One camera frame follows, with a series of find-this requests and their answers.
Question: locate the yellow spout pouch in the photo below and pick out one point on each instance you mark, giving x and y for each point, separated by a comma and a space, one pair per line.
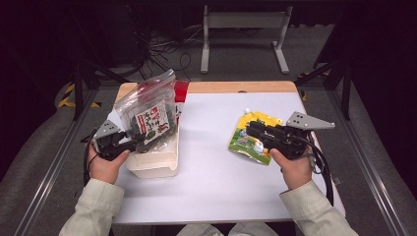
244, 141

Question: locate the black metal stand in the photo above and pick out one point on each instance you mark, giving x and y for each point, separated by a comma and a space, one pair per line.
344, 85
80, 85

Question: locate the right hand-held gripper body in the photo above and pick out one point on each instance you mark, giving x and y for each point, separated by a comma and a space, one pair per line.
288, 139

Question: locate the grey metal stand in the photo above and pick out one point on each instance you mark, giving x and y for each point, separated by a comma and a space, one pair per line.
246, 19

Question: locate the person's legs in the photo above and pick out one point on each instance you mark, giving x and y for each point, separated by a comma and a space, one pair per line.
226, 230

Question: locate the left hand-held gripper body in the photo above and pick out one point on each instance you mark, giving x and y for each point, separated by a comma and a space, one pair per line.
109, 141

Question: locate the aluminium rail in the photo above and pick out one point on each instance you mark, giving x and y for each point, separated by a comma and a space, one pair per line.
367, 164
52, 170

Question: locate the person's left hand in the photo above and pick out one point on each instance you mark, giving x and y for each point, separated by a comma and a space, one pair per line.
105, 168

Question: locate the white plastic box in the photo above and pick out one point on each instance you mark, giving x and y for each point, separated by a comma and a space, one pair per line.
157, 162

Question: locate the person's right hand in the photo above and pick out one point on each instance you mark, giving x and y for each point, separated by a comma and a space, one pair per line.
295, 172

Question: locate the red seasoning packet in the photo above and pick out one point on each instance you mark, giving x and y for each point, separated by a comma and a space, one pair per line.
181, 95

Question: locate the clear bag of dried seaweed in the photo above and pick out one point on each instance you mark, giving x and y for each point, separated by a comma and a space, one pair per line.
149, 111

